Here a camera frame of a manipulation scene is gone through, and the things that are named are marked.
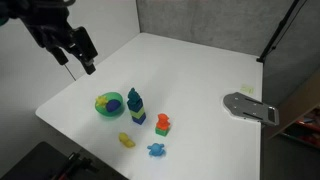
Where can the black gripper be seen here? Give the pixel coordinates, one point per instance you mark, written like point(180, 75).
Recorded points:
point(56, 38)

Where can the teal rubber toy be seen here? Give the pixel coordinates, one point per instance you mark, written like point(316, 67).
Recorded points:
point(134, 95)

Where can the black Franka robot arm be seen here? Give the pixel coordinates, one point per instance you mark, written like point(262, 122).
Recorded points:
point(30, 13)

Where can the yellow star toy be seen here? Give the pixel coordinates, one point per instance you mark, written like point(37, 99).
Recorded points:
point(101, 100)

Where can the purple round toy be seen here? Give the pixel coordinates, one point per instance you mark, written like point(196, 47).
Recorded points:
point(113, 105)

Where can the lime green block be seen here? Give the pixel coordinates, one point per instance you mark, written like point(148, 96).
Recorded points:
point(137, 113)

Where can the dark blue block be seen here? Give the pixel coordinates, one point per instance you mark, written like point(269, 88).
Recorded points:
point(139, 119)

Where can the yellow rubber toy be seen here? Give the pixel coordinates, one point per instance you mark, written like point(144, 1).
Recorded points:
point(126, 140)

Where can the orange rubber toy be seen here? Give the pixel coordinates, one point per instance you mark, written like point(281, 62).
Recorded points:
point(163, 121)

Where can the light blue turtle toy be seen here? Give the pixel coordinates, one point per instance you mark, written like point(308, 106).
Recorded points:
point(156, 149)

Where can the green plastic bowl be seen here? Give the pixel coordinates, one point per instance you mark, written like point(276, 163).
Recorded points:
point(108, 111)

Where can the black and red tool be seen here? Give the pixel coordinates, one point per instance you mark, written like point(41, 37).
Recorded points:
point(75, 165)

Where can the black case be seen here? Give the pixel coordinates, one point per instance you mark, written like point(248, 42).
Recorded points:
point(30, 163)

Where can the pale yellow sticky note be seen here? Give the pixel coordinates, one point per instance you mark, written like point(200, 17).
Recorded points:
point(247, 88)

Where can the grey metal mounting plate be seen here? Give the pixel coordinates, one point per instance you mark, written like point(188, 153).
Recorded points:
point(250, 108)

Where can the black tripod pole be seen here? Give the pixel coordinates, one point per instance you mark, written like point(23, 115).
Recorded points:
point(276, 33)

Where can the wooden shelf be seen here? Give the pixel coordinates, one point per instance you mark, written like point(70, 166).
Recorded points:
point(296, 106)

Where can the red items on shelf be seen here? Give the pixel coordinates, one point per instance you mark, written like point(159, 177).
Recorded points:
point(308, 128)

